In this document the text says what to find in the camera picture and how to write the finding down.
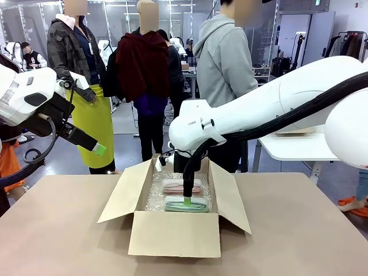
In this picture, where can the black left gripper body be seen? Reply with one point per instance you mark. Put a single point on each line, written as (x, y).
(53, 112)

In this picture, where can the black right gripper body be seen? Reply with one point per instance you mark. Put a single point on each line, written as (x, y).
(179, 162)

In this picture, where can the clear case with green glasses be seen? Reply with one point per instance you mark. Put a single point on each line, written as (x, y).
(172, 204)

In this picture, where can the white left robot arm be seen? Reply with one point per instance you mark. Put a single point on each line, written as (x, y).
(20, 92)

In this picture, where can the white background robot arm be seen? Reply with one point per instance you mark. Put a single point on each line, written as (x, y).
(104, 50)
(179, 46)
(13, 53)

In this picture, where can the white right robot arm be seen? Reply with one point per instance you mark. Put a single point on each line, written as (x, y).
(258, 109)

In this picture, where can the yellow skirt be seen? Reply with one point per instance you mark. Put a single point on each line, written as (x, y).
(92, 126)

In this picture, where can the clear bubble wrap sheet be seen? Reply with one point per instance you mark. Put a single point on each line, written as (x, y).
(152, 198)

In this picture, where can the mannequin in black trousers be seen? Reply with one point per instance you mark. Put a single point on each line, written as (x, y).
(149, 129)

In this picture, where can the open brown cardboard box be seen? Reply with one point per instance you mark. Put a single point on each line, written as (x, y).
(172, 235)

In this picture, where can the person in varsity jacket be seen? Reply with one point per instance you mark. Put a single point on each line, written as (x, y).
(34, 57)

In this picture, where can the mannequin in plaid jacket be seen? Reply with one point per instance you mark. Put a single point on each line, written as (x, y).
(72, 51)

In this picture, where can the person in orange trousers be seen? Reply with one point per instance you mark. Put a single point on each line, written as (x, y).
(10, 166)

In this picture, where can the person in black clothes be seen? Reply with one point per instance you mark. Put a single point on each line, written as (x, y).
(175, 77)

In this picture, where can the maroon shawl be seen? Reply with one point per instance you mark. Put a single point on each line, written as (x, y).
(143, 66)

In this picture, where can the small brown cardboard box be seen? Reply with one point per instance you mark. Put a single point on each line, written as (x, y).
(185, 65)

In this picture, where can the white side table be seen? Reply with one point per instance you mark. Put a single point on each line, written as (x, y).
(287, 146)

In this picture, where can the person in gray hoodie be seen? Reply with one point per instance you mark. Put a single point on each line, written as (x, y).
(224, 63)

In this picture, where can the person wearing headset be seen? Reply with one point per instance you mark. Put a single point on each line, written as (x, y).
(190, 49)

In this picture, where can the flat brown board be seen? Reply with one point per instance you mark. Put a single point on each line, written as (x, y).
(296, 131)

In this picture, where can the wooden shoe shelf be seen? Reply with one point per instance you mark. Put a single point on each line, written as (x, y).
(263, 73)

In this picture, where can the black luggage pile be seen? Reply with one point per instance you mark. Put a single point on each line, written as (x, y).
(283, 66)

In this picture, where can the person in blue jeans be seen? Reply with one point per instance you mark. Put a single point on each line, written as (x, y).
(362, 185)

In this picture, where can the clothes rack with garments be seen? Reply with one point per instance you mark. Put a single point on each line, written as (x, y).
(349, 43)

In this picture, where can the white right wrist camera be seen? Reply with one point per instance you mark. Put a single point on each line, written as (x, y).
(160, 164)

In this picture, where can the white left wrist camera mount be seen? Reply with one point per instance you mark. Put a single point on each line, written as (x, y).
(80, 80)

